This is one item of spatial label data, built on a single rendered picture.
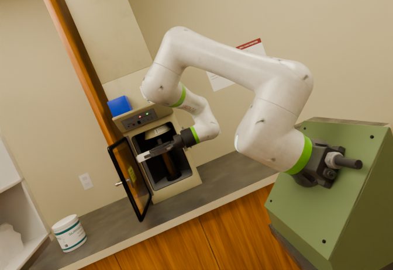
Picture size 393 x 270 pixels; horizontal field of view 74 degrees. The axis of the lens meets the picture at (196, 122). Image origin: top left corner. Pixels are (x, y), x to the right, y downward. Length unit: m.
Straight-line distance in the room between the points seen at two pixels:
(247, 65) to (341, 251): 0.51
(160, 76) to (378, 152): 0.64
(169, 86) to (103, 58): 0.76
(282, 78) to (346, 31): 1.84
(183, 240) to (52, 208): 1.15
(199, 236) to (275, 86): 0.96
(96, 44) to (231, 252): 1.35
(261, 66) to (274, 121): 0.16
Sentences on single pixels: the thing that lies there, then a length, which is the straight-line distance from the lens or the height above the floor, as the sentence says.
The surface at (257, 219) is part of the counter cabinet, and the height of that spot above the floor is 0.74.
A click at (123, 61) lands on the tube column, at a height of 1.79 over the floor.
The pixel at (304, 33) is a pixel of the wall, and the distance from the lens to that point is 2.33.
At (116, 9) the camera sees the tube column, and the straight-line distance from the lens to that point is 1.65.
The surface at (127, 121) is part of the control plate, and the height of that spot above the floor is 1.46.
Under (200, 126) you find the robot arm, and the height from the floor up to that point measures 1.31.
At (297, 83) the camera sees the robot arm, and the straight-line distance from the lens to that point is 0.71.
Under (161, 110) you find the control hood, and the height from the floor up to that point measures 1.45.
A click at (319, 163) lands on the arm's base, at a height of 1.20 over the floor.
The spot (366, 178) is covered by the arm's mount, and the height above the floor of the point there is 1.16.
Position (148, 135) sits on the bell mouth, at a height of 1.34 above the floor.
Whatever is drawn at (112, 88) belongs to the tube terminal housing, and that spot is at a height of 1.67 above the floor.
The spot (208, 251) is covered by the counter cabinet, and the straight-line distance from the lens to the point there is 1.50.
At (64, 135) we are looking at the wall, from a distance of 2.11.
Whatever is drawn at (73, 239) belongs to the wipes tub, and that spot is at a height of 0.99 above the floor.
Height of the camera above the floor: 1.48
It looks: 7 degrees down
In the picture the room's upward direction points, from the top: 22 degrees counter-clockwise
